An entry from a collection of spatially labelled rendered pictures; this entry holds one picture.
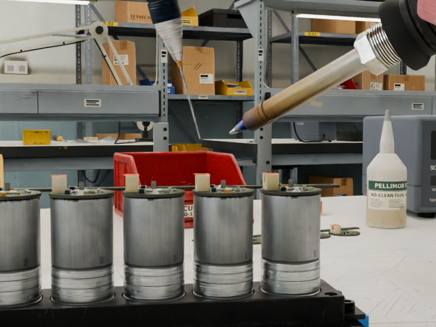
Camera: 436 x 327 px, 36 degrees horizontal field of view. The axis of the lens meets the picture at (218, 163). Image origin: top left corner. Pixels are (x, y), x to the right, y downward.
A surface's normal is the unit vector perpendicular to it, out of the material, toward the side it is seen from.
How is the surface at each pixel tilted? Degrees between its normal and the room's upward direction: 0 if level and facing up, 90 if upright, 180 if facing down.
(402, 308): 0
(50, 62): 90
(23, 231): 90
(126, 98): 90
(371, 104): 90
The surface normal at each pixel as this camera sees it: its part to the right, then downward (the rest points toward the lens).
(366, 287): 0.00, -1.00
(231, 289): 0.28, 0.06
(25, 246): 0.72, 0.04
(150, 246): 0.02, 0.06
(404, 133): -0.99, 0.00
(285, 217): -0.33, 0.06
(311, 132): -0.78, 0.04
